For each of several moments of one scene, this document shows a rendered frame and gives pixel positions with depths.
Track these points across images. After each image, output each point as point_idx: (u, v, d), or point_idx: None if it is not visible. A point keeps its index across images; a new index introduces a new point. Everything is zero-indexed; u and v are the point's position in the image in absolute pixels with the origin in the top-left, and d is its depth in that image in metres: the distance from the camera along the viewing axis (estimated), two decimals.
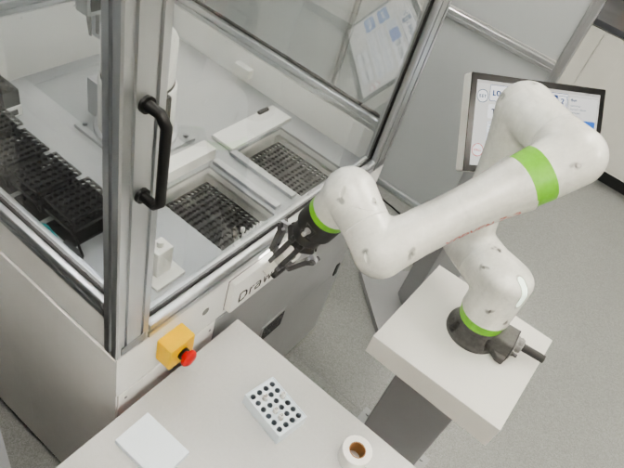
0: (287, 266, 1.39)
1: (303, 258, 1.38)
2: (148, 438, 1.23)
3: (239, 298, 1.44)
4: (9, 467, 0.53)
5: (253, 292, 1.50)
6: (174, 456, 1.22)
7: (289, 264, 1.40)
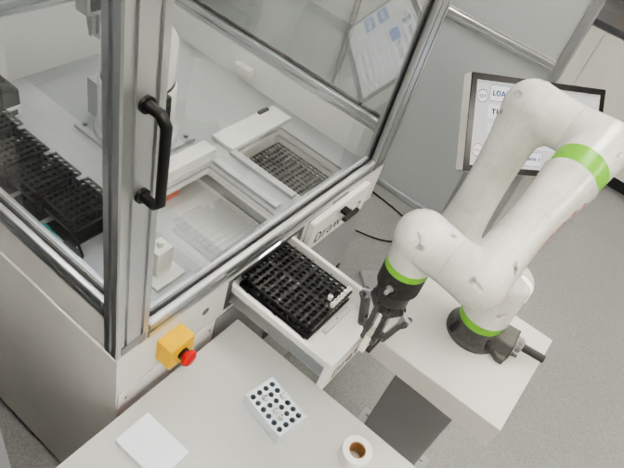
0: (381, 336, 1.31)
1: (395, 324, 1.29)
2: (148, 438, 1.23)
3: (332, 375, 1.36)
4: (9, 467, 0.53)
5: (344, 364, 1.42)
6: (174, 456, 1.22)
7: (382, 334, 1.31)
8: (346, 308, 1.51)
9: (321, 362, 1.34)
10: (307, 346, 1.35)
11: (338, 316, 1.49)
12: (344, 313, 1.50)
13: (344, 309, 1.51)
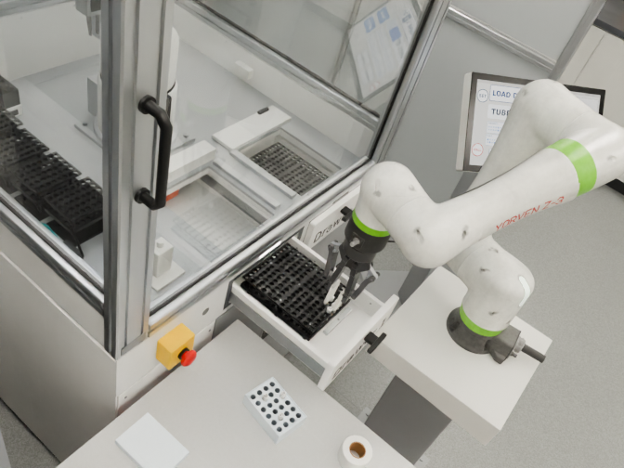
0: (352, 293, 1.33)
1: None
2: (148, 438, 1.23)
3: (333, 376, 1.36)
4: (9, 467, 0.53)
5: (345, 366, 1.42)
6: (174, 456, 1.22)
7: (353, 292, 1.34)
8: (347, 309, 1.51)
9: (322, 363, 1.34)
10: (308, 347, 1.35)
11: (339, 317, 1.49)
12: (344, 314, 1.50)
13: (344, 310, 1.51)
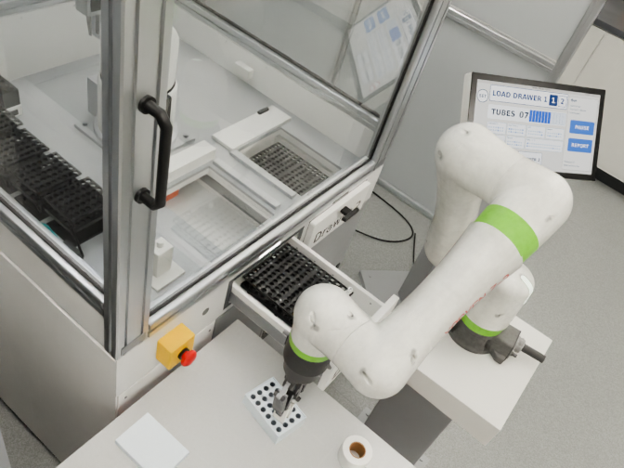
0: None
1: (285, 403, 1.20)
2: (148, 438, 1.23)
3: (333, 376, 1.36)
4: (9, 467, 0.53)
5: None
6: (174, 456, 1.22)
7: None
8: None
9: None
10: None
11: None
12: None
13: None
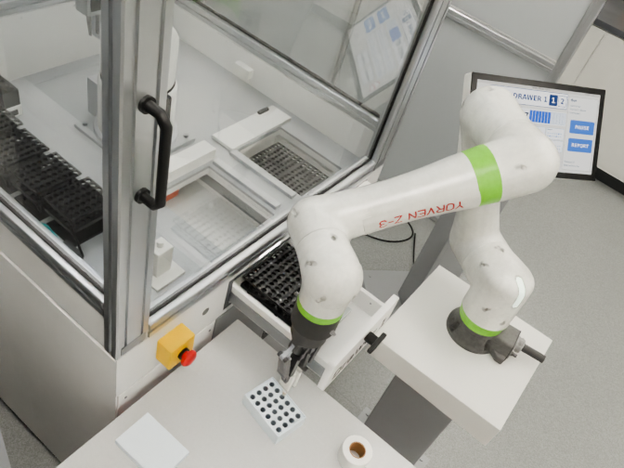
0: None
1: (289, 367, 1.20)
2: (148, 438, 1.23)
3: (333, 376, 1.36)
4: (9, 467, 0.53)
5: (345, 366, 1.42)
6: (174, 456, 1.22)
7: None
8: (347, 309, 1.51)
9: (322, 363, 1.34)
10: None
11: None
12: (344, 314, 1.50)
13: (344, 310, 1.51)
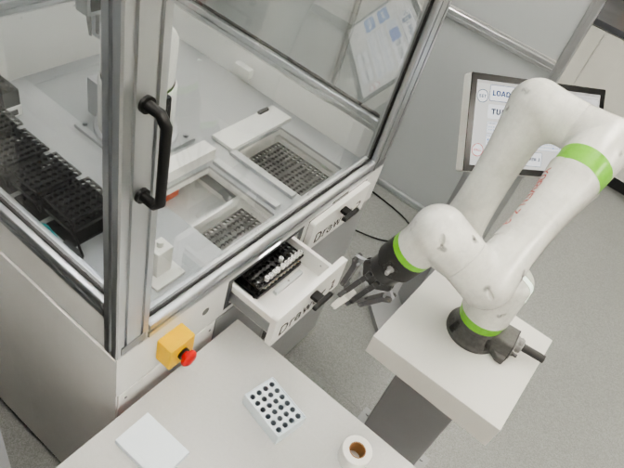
0: (359, 301, 1.34)
1: (376, 293, 1.32)
2: (148, 438, 1.23)
3: (279, 331, 1.40)
4: (9, 467, 0.53)
5: (293, 323, 1.46)
6: (174, 456, 1.22)
7: (360, 299, 1.34)
8: (298, 271, 1.56)
9: (268, 318, 1.39)
10: (254, 304, 1.40)
11: (290, 279, 1.54)
12: (295, 276, 1.55)
13: (295, 272, 1.56)
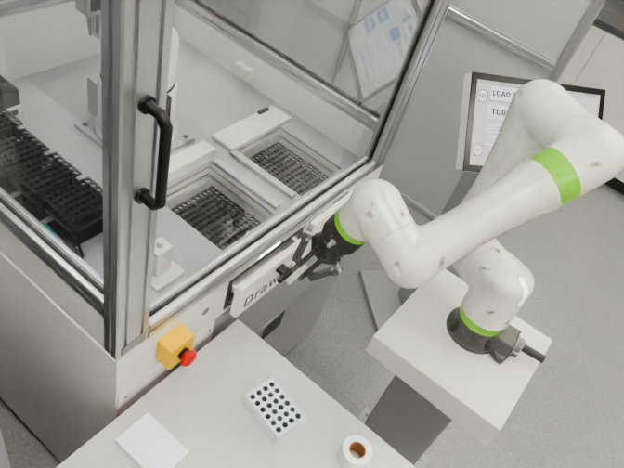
0: (310, 276, 1.41)
1: (326, 268, 1.39)
2: (148, 438, 1.23)
3: (245, 304, 1.44)
4: (9, 467, 0.53)
5: (259, 296, 1.50)
6: (174, 456, 1.22)
7: (311, 274, 1.41)
8: None
9: (233, 291, 1.42)
10: None
11: None
12: None
13: None
